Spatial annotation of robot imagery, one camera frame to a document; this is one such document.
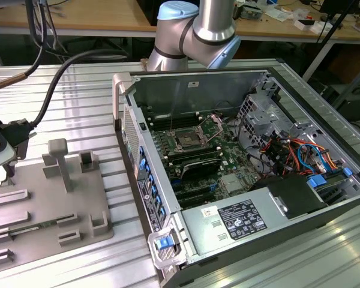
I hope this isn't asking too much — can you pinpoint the green RAM stick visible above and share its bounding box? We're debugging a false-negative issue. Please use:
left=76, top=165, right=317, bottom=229
left=8, top=217, right=59, bottom=238

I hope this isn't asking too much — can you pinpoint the black graphics card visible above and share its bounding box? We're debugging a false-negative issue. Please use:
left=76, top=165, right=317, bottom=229
left=179, top=157, right=222, bottom=181

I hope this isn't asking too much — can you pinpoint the green electronics board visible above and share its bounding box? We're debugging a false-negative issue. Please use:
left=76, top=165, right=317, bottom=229
left=239, top=5, right=263, bottom=20

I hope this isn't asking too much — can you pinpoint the RAM slot with white clips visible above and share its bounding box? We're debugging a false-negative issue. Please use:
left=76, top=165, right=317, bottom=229
left=146, top=110, right=200, bottom=122
left=149, top=116, right=204, bottom=131

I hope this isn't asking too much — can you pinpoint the blue case release latch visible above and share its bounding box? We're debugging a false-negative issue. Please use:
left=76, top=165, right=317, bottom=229
left=155, top=236, right=173, bottom=250

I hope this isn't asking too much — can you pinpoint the silver perforated drive cage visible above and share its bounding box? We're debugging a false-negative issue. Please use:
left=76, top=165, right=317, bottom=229
left=236, top=92, right=283, bottom=145

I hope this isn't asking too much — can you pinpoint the white box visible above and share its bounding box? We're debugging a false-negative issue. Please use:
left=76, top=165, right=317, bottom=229
left=293, top=18, right=334, bottom=34

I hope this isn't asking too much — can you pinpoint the silver chipset heat sink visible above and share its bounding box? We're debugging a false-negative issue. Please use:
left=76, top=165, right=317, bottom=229
left=221, top=173, right=244, bottom=193

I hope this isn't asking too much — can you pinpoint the black plastic air shroud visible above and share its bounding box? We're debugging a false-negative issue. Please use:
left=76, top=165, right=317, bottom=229
left=251, top=175, right=329, bottom=220

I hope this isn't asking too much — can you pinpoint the black stand leg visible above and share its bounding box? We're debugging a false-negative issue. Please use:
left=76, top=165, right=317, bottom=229
left=316, top=0, right=353, bottom=43

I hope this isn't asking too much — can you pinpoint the thick black cable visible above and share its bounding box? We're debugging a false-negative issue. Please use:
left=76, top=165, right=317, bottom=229
left=8, top=49, right=130, bottom=148

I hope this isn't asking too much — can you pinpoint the black equipment box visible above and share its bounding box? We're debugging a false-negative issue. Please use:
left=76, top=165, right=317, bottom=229
left=332, top=83, right=360, bottom=121

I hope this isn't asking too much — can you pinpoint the open grey PC case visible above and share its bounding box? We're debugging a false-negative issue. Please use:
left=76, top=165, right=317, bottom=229
left=112, top=67, right=360, bottom=288

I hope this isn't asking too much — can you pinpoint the silver power supply with label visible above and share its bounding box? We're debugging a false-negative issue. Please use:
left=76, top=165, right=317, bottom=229
left=179, top=187, right=289, bottom=256

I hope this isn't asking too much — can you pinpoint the black RAM stick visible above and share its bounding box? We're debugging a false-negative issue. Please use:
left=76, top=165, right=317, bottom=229
left=167, top=149, right=222, bottom=165

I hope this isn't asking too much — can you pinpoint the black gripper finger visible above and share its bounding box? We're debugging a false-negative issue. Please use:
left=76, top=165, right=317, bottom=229
left=5, top=161, right=18, bottom=181

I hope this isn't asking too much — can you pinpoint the wooden workbench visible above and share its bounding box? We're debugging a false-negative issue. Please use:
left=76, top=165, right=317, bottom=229
left=0, top=0, right=360, bottom=46

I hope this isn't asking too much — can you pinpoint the black expansion slot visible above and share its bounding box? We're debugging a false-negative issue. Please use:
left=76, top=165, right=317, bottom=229
left=178, top=193, right=218, bottom=208
left=175, top=183, right=216, bottom=199

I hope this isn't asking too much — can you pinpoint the red wire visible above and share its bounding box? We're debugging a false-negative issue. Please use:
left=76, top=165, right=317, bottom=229
left=257, top=139, right=292, bottom=178

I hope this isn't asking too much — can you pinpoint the grey plastic parts rack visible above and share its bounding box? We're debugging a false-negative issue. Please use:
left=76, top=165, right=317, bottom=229
left=0, top=139, right=115, bottom=275

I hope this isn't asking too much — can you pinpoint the blue wire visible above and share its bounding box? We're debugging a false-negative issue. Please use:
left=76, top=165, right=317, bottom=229
left=298, top=144, right=334, bottom=172

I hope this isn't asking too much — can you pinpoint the blue disk carrier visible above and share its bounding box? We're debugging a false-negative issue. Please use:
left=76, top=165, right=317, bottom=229
left=307, top=175, right=327, bottom=189

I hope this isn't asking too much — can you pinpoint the thin black cable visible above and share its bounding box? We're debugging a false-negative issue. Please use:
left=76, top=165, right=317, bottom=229
left=23, top=0, right=59, bottom=79

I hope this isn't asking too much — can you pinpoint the green motherboard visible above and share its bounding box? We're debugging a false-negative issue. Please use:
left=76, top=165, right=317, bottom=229
left=151, top=113, right=265, bottom=211

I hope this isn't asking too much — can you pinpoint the CPU socket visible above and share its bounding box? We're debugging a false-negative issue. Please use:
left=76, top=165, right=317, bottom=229
left=173, top=128, right=199, bottom=148

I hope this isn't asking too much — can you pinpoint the orange wire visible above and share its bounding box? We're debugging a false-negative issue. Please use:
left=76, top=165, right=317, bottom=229
left=283, top=137, right=340, bottom=169

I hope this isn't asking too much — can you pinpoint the metal socket cover frame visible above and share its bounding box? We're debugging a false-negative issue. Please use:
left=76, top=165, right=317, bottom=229
left=197, top=113, right=226, bottom=143

